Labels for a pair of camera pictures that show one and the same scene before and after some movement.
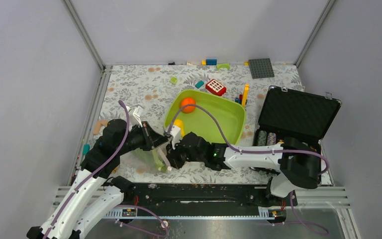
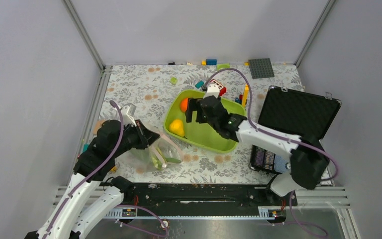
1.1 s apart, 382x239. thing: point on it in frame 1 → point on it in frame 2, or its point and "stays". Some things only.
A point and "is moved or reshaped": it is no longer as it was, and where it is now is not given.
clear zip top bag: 154,162 is moved or reshaped
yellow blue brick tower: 242,98 stays
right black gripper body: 180,155 → 194,105
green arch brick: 219,65 stays
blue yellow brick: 209,62 stays
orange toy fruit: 190,109 stays
